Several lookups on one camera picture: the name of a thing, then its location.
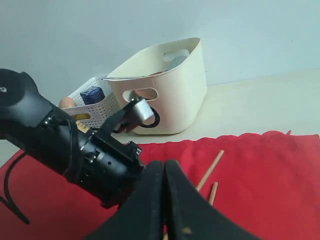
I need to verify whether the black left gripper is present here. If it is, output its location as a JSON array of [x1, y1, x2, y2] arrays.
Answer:
[[64, 130, 145, 209]]

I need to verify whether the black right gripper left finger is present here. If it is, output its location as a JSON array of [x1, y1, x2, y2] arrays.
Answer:
[[86, 161, 164, 240]]

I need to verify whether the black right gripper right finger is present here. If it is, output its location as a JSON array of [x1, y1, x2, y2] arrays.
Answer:
[[164, 160, 258, 240]]

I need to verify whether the wooden chopstick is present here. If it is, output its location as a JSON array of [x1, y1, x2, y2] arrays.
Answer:
[[196, 150, 224, 192], [208, 181, 219, 206]]

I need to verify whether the blue white milk carton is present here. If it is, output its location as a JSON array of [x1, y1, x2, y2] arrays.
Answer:
[[80, 86, 105, 105]]

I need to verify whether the brown egg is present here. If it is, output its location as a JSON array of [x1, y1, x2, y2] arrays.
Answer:
[[58, 97, 77, 109]]

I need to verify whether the stainless steel cup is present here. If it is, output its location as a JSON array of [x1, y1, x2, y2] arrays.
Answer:
[[163, 55, 187, 73]]

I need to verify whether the table knife steel blade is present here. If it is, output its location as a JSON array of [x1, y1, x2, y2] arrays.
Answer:
[[101, 75, 150, 81]]

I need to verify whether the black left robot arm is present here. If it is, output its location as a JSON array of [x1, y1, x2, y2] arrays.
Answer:
[[0, 69, 145, 208]]

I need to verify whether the white perforated plastic basket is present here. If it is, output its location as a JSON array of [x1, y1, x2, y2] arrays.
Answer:
[[62, 75, 121, 128]]

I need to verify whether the red cloth table mat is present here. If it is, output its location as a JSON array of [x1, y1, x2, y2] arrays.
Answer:
[[0, 131, 320, 240]]

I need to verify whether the cream plastic bin black circle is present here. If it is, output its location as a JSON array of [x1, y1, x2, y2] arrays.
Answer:
[[107, 37, 207, 135]]

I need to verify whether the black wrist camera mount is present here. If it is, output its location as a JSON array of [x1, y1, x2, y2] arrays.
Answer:
[[100, 96, 154, 134]]

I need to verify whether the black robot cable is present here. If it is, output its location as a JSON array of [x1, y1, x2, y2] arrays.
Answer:
[[0, 109, 161, 225]]

